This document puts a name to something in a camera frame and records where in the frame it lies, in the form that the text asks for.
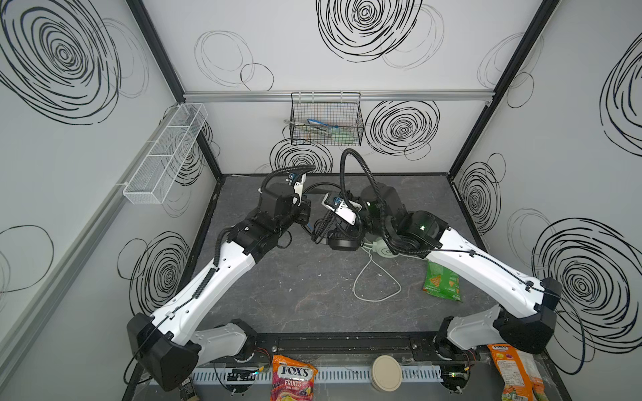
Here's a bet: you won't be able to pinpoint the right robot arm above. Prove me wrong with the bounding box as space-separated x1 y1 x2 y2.
324 148 562 360

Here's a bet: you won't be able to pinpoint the aluminium wall rail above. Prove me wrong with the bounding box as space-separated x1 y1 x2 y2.
184 90 495 103

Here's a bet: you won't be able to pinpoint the orange snack bag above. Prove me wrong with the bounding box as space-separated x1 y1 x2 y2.
488 344 548 401

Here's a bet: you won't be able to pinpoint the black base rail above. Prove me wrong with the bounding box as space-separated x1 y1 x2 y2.
254 331 441 362

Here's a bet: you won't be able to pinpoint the pink Fox's candy bag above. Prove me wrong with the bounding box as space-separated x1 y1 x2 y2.
270 355 319 401

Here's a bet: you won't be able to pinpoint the black blue headphones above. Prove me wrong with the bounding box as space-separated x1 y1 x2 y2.
301 182 365 252

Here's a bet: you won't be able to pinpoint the round beige lid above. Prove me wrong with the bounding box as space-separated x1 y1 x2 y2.
371 355 403 393

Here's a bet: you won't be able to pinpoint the black wire basket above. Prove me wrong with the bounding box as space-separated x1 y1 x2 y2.
287 100 364 146

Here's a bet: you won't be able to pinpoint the green item in basket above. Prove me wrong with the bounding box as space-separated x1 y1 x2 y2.
329 126 364 146

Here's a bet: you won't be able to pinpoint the mint green headphones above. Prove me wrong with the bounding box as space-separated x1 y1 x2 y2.
352 235 427 303

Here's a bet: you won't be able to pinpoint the white slotted cable duct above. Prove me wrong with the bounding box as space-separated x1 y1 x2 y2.
192 365 443 385

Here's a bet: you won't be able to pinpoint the green snack bag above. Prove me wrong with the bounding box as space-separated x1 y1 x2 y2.
422 262 461 302

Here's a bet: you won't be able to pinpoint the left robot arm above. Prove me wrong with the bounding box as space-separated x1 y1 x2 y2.
126 165 315 392

